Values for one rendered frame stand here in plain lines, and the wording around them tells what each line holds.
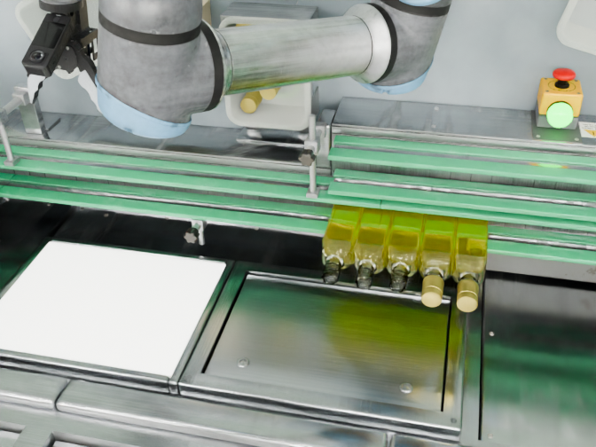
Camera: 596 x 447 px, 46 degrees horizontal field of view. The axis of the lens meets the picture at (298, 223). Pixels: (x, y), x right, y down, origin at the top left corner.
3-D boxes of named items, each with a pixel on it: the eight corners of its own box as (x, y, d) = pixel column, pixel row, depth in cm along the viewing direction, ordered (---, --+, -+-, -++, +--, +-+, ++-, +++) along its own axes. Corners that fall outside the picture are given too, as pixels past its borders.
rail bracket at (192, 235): (205, 221, 155) (184, 258, 145) (201, 194, 151) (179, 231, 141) (223, 223, 155) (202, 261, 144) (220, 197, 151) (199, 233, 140)
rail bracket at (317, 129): (313, 175, 141) (299, 209, 131) (311, 98, 131) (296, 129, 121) (327, 176, 140) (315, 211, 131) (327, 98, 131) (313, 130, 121)
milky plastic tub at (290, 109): (239, 105, 151) (226, 125, 144) (231, 1, 138) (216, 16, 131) (319, 113, 147) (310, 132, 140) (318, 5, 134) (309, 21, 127)
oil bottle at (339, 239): (340, 206, 144) (318, 271, 128) (340, 183, 141) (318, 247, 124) (367, 208, 143) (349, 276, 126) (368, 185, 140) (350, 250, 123)
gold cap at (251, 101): (265, 99, 147) (260, 109, 143) (252, 107, 148) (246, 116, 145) (255, 86, 145) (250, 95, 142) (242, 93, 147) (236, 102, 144)
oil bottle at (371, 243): (368, 209, 143) (350, 277, 127) (369, 186, 140) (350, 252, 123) (396, 212, 142) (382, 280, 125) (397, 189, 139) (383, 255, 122)
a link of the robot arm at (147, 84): (469, 4, 105) (124, 40, 74) (437, 94, 114) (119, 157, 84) (415, -28, 111) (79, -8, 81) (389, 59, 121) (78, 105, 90)
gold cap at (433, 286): (420, 287, 121) (418, 304, 118) (426, 272, 119) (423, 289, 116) (441, 293, 121) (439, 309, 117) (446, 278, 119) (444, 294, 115)
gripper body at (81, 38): (102, 60, 128) (96, -7, 122) (78, 77, 121) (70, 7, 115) (64, 54, 130) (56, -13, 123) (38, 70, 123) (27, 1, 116)
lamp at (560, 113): (544, 121, 130) (545, 129, 128) (548, 99, 128) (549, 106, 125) (569, 123, 129) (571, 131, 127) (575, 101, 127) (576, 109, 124)
